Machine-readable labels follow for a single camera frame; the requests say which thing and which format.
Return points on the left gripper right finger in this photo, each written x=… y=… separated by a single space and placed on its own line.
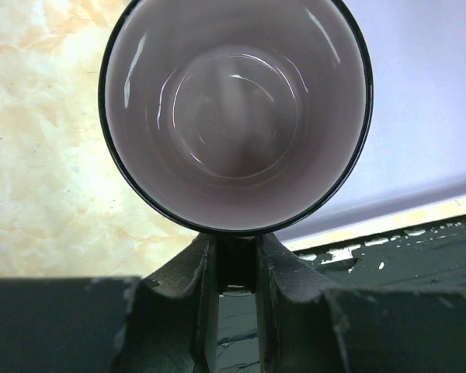
x=294 y=323

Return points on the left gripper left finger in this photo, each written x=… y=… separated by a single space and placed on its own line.
x=174 y=319

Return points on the purple mug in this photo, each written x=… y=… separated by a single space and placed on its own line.
x=235 y=118

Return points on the lavender plastic tray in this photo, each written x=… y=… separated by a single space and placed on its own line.
x=415 y=153

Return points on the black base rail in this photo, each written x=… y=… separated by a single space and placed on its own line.
x=430 y=254

